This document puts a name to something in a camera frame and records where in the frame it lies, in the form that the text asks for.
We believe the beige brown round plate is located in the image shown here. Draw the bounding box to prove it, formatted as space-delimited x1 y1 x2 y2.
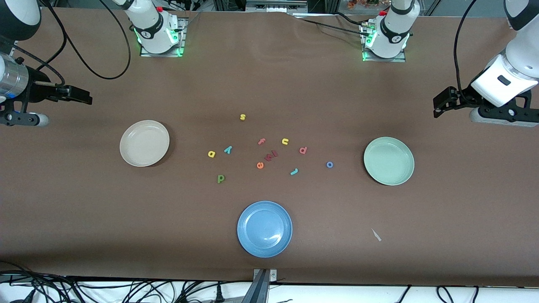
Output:
120 120 170 167

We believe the light green round plate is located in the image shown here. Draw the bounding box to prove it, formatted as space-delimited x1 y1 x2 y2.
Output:
363 137 415 186

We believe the orange background clutter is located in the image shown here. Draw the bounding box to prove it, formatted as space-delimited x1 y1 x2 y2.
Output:
347 0 390 10

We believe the blue round plate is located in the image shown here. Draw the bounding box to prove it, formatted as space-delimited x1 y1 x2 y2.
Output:
237 201 293 258

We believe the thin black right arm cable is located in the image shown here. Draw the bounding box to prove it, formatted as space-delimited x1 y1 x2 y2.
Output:
8 42 66 87

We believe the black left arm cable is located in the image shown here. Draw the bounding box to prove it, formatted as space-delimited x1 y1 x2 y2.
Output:
453 0 480 106

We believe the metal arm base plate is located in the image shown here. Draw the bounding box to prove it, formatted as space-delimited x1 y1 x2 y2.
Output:
140 17 188 57
361 23 407 63

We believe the black cable on table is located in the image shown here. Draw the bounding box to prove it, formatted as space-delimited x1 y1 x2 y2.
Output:
295 12 373 38

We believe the black cable tangle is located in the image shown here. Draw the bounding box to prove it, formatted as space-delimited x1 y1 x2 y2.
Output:
0 261 253 303

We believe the small metal bracket plate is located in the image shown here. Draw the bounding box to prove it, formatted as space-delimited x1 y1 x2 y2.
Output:
253 268 278 283

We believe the dark grey mount post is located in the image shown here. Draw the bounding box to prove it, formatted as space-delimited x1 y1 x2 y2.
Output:
242 269 270 303

